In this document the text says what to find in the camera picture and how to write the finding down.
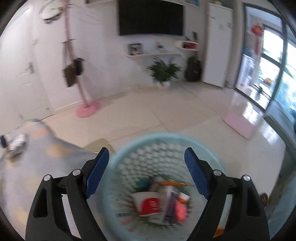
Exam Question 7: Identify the pink plastic bag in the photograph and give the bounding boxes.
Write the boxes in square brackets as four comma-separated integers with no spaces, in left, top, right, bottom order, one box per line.
[175,201,187,223]

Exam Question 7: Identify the white blue milk carton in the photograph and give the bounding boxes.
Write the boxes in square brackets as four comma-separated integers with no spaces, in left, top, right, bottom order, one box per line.
[148,185,179,226]

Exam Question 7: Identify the orange snack packet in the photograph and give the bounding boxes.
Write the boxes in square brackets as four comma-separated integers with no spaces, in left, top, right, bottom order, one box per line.
[154,180,192,187]

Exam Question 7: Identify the white red paper cup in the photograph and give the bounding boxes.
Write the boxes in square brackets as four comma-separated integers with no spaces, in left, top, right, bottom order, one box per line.
[132,192,159,216]

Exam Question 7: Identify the patterned round tablecloth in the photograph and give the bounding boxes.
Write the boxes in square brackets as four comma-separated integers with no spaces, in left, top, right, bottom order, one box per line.
[1,120,96,237]

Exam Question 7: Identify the crumpled patterned wrapper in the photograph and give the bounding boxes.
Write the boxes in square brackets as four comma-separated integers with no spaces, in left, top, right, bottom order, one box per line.
[6,133,28,158]

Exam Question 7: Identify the pink floor mat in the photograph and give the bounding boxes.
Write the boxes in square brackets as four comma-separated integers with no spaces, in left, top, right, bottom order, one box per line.
[223,110,255,140]

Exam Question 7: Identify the teal plastic waste basket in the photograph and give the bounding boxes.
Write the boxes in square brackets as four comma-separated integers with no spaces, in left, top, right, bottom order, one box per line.
[98,133,225,240]

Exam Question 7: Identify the pink coat rack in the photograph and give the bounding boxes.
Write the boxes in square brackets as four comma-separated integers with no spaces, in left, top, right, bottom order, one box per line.
[62,1,100,118]

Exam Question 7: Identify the white door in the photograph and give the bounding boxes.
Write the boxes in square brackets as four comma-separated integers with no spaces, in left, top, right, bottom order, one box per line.
[1,9,52,121]

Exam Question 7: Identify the brown hanging bag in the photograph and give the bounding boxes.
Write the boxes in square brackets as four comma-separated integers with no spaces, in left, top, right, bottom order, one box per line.
[62,42,76,87]

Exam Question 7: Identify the black hanging bag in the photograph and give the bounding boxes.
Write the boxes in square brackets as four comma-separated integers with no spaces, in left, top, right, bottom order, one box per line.
[72,46,85,76]

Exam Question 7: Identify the black guitar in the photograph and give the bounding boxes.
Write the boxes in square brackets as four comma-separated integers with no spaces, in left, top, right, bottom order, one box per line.
[185,56,202,82]

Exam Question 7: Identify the green potted plant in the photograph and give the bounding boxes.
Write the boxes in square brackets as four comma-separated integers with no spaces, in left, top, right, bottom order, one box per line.
[147,57,182,89]

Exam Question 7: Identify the red chinese knot decoration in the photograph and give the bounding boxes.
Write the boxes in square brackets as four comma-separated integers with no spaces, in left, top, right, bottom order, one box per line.
[251,24,263,55]

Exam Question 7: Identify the framed butterfly picture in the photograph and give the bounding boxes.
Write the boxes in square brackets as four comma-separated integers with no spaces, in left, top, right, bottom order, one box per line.
[128,43,143,56]

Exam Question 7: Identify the white refrigerator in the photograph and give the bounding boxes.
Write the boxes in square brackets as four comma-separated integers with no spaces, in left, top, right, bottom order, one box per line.
[202,3,233,88]

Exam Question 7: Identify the white wall shelf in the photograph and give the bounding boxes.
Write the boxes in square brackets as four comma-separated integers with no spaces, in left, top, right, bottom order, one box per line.
[126,40,199,58]

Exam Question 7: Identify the round wall clock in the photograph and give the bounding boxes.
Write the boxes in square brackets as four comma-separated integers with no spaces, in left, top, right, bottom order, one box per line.
[39,0,65,20]

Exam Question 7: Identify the black wall television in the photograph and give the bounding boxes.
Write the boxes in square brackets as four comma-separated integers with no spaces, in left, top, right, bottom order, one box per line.
[117,1,184,36]

